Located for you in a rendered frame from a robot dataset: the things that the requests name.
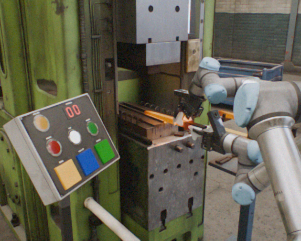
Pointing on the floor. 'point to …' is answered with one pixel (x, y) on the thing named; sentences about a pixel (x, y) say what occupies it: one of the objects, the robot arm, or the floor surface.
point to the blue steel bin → (249, 71)
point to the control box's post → (65, 219)
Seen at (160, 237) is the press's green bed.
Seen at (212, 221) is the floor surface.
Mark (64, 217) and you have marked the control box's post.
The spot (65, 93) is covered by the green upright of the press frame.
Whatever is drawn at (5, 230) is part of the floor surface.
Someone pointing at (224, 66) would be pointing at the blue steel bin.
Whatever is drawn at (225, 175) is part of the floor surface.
